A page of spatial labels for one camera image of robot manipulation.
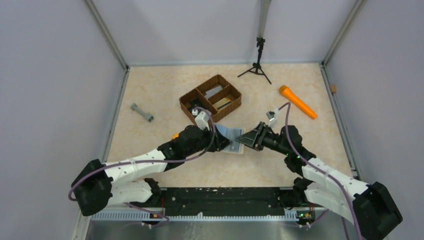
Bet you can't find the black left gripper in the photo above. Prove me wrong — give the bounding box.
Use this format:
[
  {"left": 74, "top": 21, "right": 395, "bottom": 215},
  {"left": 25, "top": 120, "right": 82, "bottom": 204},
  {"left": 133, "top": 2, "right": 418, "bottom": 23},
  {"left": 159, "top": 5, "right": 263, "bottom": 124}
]
[{"left": 185, "top": 124, "right": 232, "bottom": 157}]

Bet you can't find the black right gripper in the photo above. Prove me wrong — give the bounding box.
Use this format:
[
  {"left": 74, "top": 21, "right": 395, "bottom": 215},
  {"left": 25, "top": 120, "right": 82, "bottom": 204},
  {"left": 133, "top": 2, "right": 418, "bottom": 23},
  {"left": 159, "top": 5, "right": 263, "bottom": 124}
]
[{"left": 235, "top": 121, "right": 290, "bottom": 156}]

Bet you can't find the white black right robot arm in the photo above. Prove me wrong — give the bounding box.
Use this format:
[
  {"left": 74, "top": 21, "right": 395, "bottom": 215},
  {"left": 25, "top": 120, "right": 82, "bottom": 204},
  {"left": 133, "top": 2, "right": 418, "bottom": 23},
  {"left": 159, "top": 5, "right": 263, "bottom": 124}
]
[{"left": 235, "top": 122, "right": 403, "bottom": 240}]

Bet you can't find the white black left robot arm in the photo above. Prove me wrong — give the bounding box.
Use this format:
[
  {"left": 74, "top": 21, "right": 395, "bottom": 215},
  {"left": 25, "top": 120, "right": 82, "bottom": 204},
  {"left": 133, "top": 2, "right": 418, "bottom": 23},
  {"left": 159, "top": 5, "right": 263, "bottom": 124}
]
[{"left": 68, "top": 125, "right": 232, "bottom": 217}]

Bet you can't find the gold card in basket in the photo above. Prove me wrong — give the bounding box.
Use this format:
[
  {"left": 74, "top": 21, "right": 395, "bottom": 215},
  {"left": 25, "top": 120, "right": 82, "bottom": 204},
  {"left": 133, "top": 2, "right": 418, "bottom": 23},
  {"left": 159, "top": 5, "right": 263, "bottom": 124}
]
[{"left": 212, "top": 97, "right": 232, "bottom": 111}]

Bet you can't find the grey card in basket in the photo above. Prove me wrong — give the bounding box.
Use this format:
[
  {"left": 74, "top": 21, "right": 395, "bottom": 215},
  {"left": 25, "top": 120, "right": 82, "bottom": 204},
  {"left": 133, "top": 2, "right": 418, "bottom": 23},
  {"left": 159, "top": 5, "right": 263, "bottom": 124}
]
[{"left": 204, "top": 85, "right": 223, "bottom": 99}]

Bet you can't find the brown woven basket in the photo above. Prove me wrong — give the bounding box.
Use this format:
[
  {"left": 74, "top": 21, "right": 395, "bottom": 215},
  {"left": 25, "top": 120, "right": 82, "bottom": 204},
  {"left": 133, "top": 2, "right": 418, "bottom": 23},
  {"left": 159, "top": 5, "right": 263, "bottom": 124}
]
[{"left": 178, "top": 74, "right": 242, "bottom": 123}]

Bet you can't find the black mini tripod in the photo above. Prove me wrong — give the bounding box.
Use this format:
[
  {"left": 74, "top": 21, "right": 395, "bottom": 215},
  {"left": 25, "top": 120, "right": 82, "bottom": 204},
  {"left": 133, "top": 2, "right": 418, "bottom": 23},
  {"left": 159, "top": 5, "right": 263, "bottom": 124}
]
[{"left": 237, "top": 37, "right": 272, "bottom": 85}]

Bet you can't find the grey plastic dumbbell toy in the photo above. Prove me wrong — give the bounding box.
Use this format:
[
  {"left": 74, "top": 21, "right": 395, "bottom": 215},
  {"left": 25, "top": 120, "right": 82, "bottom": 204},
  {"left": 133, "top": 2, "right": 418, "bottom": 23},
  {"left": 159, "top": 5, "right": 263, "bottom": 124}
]
[{"left": 130, "top": 103, "right": 154, "bottom": 123}]

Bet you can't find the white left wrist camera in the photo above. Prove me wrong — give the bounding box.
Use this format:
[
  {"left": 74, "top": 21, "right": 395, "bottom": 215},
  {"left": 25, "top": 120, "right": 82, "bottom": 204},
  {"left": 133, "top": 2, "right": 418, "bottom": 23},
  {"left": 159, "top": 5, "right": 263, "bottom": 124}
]
[{"left": 191, "top": 109, "right": 210, "bottom": 131}]

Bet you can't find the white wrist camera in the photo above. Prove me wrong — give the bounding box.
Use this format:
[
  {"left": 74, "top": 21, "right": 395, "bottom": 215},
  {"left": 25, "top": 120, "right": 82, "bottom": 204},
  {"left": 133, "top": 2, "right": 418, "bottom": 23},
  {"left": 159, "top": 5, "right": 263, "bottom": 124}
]
[
  {"left": 266, "top": 108, "right": 280, "bottom": 128},
  {"left": 191, "top": 109, "right": 210, "bottom": 131}
]

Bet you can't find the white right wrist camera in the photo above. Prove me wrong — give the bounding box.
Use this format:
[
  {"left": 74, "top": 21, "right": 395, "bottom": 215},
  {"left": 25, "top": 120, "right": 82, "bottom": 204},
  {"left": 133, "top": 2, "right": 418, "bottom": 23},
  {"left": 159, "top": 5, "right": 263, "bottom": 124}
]
[{"left": 266, "top": 108, "right": 280, "bottom": 128}]

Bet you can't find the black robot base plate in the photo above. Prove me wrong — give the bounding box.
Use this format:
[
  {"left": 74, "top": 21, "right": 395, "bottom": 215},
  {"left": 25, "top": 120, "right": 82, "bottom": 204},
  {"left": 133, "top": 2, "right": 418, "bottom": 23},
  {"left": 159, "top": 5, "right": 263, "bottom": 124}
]
[{"left": 145, "top": 186, "right": 327, "bottom": 218}]

